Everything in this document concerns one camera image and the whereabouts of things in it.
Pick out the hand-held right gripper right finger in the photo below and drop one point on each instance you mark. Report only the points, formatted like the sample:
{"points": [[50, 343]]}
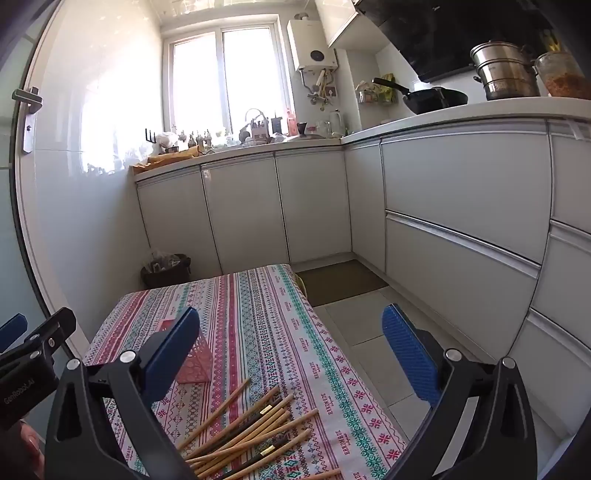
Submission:
{"points": [[408, 355]]}

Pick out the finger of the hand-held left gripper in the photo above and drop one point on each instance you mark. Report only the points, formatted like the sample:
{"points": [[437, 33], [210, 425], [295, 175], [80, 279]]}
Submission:
{"points": [[51, 334], [11, 330]]}

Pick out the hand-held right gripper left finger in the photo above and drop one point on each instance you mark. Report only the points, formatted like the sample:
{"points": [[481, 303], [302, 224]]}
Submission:
{"points": [[173, 350]]}

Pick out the pink perforated plastic basket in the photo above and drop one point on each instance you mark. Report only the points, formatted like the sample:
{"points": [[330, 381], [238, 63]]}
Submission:
{"points": [[196, 364]]}

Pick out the bunch of mixed chopsticks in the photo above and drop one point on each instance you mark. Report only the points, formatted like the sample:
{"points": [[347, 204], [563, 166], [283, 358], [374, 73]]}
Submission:
{"points": [[258, 429]]}

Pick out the person's left hand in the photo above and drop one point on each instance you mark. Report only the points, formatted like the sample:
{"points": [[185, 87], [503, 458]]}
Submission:
{"points": [[30, 445]]}

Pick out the dark trash bin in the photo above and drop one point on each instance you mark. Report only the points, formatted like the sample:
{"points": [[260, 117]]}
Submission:
{"points": [[171, 277]]}

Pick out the frosted glass door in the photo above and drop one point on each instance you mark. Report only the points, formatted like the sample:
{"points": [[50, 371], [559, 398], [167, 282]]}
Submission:
{"points": [[14, 230]]}

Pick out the olive floor mat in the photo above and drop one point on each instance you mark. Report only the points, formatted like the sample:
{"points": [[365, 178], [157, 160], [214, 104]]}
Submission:
{"points": [[339, 281]]}

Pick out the patterned striped tablecloth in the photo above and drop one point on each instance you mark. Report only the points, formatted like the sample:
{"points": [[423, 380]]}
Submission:
{"points": [[277, 332]]}

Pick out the white kitchen cabinets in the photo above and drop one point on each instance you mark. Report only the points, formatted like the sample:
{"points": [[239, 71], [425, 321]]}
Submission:
{"points": [[314, 207]]}

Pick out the yellow cloth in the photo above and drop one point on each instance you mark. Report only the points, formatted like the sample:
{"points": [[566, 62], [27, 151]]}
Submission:
{"points": [[171, 158]]}

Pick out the white plastic bag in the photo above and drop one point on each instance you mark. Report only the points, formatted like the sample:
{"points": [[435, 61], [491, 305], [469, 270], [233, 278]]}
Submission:
{"points": [[166, 140]]}

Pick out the row of small bottles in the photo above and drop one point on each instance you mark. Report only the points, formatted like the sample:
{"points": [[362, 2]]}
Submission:
{"points": [[203, 137]]}

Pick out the countertop utensil caddy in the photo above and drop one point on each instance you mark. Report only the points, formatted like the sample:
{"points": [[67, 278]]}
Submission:
{"points": [[259, 130]]}

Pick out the clear glass pitcher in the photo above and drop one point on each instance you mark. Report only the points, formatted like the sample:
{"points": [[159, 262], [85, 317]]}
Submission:
{"points": [[336, 123]]}

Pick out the metal pot lid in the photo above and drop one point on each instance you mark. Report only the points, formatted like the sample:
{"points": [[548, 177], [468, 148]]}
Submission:
{"points": [[300, 137]]}

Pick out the metal faucet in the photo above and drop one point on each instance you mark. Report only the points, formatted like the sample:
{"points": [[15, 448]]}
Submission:
{"points": [[255, 113]]}

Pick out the red bottle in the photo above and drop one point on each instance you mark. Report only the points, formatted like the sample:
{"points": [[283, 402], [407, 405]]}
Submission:
{"points": [[292, 123]]}

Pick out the black frying pan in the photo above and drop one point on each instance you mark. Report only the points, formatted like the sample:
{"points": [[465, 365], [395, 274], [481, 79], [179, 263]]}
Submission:
{"points": [[429, 99]]}

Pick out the kitchen window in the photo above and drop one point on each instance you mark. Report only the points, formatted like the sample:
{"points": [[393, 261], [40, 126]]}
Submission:
{"points": [[198, 78]]}

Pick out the water heater pipes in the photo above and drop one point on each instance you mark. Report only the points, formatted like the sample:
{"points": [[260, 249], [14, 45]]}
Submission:
{"points": [[318, 87]]}

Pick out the stainless steel steamer pot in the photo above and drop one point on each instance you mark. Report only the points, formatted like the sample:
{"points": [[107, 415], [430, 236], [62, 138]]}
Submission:
{"points": [[505, 69]]}

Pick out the glass jar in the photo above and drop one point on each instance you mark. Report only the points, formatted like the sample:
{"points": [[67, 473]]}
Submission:
{"points": [[561, 78]]}

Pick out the black range hood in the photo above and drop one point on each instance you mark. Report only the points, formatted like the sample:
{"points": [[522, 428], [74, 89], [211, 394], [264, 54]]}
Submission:
{"points": [[438, 37]]}

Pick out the white water heater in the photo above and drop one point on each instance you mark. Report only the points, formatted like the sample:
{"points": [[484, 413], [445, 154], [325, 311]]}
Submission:
{"points": [[311, 46]]}

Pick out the black wall hook rack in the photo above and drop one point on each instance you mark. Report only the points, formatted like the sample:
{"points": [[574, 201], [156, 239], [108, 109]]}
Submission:
{"points": [[150, 135]]}

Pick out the wall condiment rack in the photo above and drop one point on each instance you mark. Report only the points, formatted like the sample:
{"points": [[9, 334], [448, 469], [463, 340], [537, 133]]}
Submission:
{"points": [[376, 94]]}

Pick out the white wall cabinet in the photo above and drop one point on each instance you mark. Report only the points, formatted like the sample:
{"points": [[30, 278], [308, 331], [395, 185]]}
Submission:
{"points": [[334, 21]]}

